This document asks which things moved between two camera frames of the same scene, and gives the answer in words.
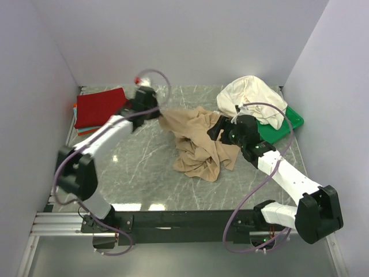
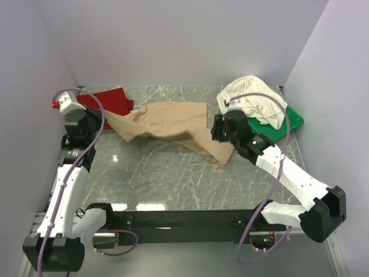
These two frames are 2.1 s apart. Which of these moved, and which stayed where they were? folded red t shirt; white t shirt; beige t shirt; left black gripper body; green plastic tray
Moved: left black gripper body; beige t shirt
Stayed: folded red t shirt; white t shirt; green plastic tray
